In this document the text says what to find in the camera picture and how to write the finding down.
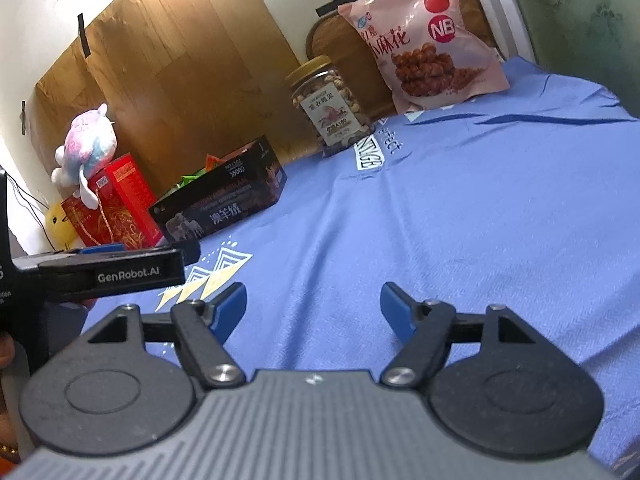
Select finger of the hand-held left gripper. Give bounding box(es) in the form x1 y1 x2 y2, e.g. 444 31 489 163
75 239 202 267

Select yellow plush toy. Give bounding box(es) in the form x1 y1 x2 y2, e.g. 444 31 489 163
43 201 82 252

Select clear nut jar yellow lid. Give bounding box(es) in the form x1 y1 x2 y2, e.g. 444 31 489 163
284 54 375 159

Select pink snack bag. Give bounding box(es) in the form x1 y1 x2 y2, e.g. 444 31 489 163
337 0 511 114

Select blue printed bed sheet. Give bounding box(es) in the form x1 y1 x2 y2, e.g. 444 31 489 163
80 55 640 479

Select white frame post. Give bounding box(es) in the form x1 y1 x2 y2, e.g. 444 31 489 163
457 0 539 64

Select red gift box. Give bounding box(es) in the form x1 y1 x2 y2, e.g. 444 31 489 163
60 152 167 252

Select black cables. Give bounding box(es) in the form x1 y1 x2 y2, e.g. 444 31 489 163
0 164 52 242

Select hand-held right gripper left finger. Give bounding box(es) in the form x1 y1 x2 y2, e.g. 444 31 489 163
87 282 248 389

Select pink and blue plush toy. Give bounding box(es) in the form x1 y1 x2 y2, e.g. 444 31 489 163
50 102 122 209

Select wood-grain board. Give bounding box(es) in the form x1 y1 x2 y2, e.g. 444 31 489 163
25 0 323 202

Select green snack packet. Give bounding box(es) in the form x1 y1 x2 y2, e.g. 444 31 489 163
170 162 227 195

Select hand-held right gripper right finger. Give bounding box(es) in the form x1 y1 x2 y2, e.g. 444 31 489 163
380 282 544 389

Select short black tape strip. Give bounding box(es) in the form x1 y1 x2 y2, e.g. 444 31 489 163
76 12 94 57

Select black cardboard box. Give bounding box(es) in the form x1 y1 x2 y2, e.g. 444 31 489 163
148 133 289 246

